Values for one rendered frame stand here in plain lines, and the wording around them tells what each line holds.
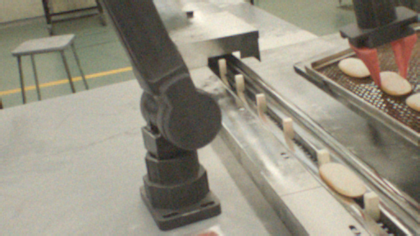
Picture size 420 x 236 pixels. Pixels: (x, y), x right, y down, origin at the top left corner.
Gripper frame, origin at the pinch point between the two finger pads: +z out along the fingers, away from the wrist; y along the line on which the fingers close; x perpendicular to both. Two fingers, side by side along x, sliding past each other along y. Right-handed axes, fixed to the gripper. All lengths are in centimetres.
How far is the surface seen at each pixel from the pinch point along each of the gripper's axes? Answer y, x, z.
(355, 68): 2.5, -9.1, 0.3
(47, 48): 107, -291, 34
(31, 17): 192, -682, 67
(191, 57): 28, -42, -2
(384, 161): 6.5, 9.5, 8.0
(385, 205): 11.9, 26.6, 3.5
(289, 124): 16.8, -0.1, 1.9
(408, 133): 4.8, 17.6, 0.5
